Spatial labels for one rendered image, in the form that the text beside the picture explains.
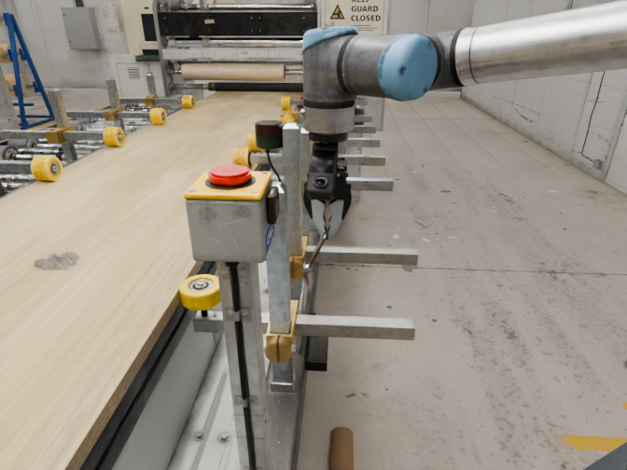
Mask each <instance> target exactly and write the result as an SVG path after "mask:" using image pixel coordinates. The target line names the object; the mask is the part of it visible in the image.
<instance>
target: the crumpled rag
mask: <svg viewBox="0 0 627 470"><path fill-rule="evenodd" d="M80 257H81V256H79V255H77V254H76V253H75V252H73V251H72V252H70V251H66V252H65V253H63V254H60V255H59V256H58V255H56V254H55V253H54V254H51V253H49V255H48V257H47V258H43V257H42V258H40V259H37V260H36V261H35V263H34V266H36V267H39V268H40V269H44V270H45V269H48V268H52V269H56V270H67V269H69V268H70V267H73V266H75V265H76V264H77V263H76V261H75V260H76V259H77V258H80Z"/></svg>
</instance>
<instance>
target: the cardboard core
mask: <svg viewBox="0 0 627 470"><path fill-rule="evenodd" d="M329 470H354V442H353V432H352V431H351V430H350V429H349V428H346V427H336V428H334V429H333V430H332V431H331V434H330V460H329Z"/></svg>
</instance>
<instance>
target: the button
mask: <svg viewBox="0 0 627 470"><path fill-rule="evenodd" d="M208 176H209V181H210V182H212V183H213V184H215V185H217V186H222V187H234V186H239V185H243V184H245V183H247V182H248V181H249V180H250V179H251V178H252V173H251V170H249V169H248V168H247V167H245V166H242V165H223V166H218V167H215V168H214V169H212V170H211V172H209V173H208Z"/></svg>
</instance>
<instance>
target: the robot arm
mask: <svg viewBox="0 0 627 470"><path fill-rule="evenodd" d="M301 55H302V60H303V108H304V109H301V110H300V114H301V115H302V116H305V117H304V129H305V130H306V131H308V132H309V139H310V140H311V141H314V142H318V143H313V149H312V155H311V161H310V165H309V172H308V173H307V176H308V181H307V183H304V194H303V200H304V205H305V207H306V209H307V212H308V214H309V216H310V217H311V219H312V220H313V224H314V226H315V227H316V229H317V231H318V232H319V234H320V235H321V236H322V235H323V233H324V232H326V233H327V240H330V239H331V238H332V237H333V236H334V235H335V233H336V232H337V230H338V229H339V227H340V225H341V222H342V220H343V219H344V217H345V216H346V214H347V212H348V210H349V207H350V205H351V200H352V193H351V187H352V184H347V179H346V178H347V177H348V173H347V158H339V157H338V153H339V142H343V141H346V140H347V139H348V132H349V131H352V130H353V128H354V120H355V95H362V96H370V97H379V98H387V99H393V100H395V101H400V102H406V101H414V100H417V99H419V98H421V97H423V96H424V95H425V93H426V92H428V91H429V90H442V89H449V88H459V87H467V86H471V85H473V84H480V83H491V82H500V81H510V80H519V79H528V78H538V77H547V76H565V75H574V74H584V73H593V72H603V71H612V70H621V69H627V0H617V1H612V2H607V3H603V4H597V5H592V6H587V7H579V8H573V9H568V10H564V11H559V12H553V13H549V14H544V15H539V16H534V17H529V18H524V19H519V20H514V21H505V22H500V23H495V24H490V25H485V26H481V27H475V28H472V27H466V28H461V29H456V30H451V31H447V32H441V33H436V34H422V35H418V34H404V35H359V34H358V31H357V29H356V27H354V26H336V27H327V28H317V29H312V30H309V31H307V32H306V33H305V34H304V36H303V46H302V51H301ZM333 198H334V200H332V199H333ZM325 200H331V202H330V203H329V212H330V213H331V217H330V218H329V228H328V230H327V228H326V226H325V224H326V219H325V217H324V212H325V210H326V202H325Z"/></svg>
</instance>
